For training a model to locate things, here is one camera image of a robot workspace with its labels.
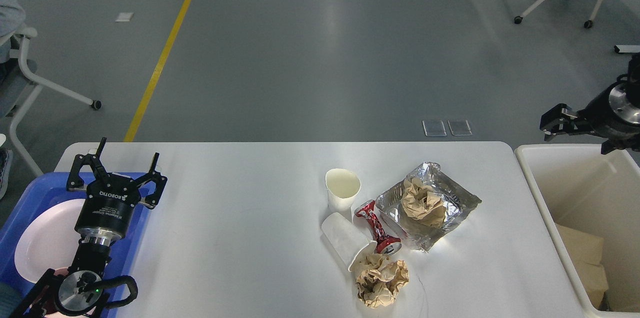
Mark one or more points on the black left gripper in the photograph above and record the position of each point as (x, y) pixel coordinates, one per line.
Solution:
(107, 210)

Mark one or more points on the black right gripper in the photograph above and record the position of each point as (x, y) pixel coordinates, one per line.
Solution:
(613, 115)

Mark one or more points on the pink plate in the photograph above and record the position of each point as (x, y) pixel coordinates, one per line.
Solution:
(49, 242)

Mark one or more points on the brown paper sheet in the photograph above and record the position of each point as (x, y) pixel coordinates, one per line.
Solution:
(585, 252)

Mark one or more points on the pink ribbed mug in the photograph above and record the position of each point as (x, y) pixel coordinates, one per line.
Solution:
(57, 273)

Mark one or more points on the grey green mug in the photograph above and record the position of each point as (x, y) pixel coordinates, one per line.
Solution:
(10, 298)

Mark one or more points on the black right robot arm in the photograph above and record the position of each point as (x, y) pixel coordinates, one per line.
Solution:
(631, 76)

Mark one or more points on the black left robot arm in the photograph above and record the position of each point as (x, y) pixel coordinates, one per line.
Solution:
(84, 291)

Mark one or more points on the beige plastic bin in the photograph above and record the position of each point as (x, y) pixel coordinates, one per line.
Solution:
(576, 186)

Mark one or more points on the blue plastic tray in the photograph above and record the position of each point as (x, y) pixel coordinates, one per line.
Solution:
(43, 193)

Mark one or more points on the white bar base right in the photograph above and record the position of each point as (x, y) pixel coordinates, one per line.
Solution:
(626, 49)

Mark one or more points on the clear floor plate right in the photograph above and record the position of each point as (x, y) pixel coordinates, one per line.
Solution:
(460, 127)

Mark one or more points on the clear floor plate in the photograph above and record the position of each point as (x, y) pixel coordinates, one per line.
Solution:
(460, 127)
(434, 128)

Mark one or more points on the clear floor plate left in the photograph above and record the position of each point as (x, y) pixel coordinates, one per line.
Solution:
(434, 128)

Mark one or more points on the upright white paper cup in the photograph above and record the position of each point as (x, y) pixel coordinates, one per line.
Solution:
(342, 186)

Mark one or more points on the crushed red soda can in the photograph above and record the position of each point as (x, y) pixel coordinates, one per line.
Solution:
(384, 243)

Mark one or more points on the lying white paper cup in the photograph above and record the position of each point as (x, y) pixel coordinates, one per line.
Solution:
(347, 240)

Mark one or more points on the crumpled brown paper ball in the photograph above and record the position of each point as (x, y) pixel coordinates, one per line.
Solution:
(379, 279)

